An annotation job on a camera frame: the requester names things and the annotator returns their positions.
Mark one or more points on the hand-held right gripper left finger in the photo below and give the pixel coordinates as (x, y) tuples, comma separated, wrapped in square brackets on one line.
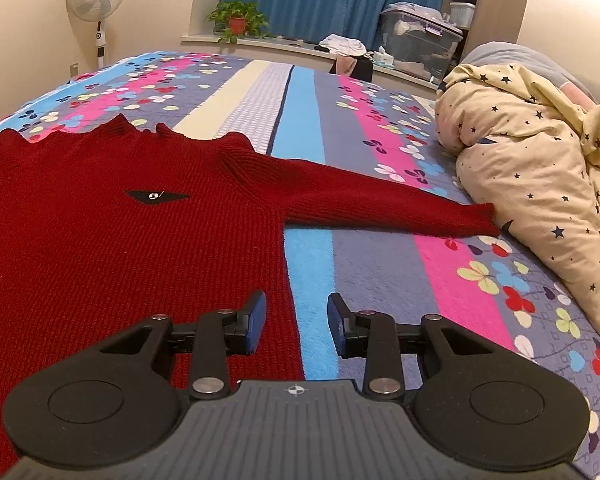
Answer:
[(256, 322)]

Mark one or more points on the small clear storage box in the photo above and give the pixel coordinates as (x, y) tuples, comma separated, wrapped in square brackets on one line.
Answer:
[(462, 15)]

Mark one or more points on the large clear storage box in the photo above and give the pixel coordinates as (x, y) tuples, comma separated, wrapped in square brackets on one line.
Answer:
[(420, 45)]

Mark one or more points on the cream star-print duvet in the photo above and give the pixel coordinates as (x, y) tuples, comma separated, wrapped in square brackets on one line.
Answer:
[(540, 170)]

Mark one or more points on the grey pillow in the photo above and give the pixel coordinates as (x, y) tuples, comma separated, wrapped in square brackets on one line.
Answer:
[(520, 57)]

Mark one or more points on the floral striped bed blanket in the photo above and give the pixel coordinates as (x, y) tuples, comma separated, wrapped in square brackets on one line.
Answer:
[(380, 270)]

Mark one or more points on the red knitted sweater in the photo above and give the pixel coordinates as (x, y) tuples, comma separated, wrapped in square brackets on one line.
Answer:
[(130, 250)]

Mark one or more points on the potted green plant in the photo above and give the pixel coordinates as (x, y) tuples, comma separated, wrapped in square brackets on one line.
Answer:
[(237, 17)]

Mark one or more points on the wall socket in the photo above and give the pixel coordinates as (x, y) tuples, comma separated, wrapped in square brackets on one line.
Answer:
[(73, 69)]

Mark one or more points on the dark bag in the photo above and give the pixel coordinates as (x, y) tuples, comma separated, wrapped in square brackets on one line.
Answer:
[(355, 67)]

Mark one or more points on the white window sill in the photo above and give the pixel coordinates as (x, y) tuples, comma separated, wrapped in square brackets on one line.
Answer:
[(280, 47)]

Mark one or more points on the white crumpled clothes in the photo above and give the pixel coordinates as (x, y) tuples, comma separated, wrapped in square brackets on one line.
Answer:
[(342, 45)]

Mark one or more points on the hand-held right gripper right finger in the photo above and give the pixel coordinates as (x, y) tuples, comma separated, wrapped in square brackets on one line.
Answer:
[(337, 325)]

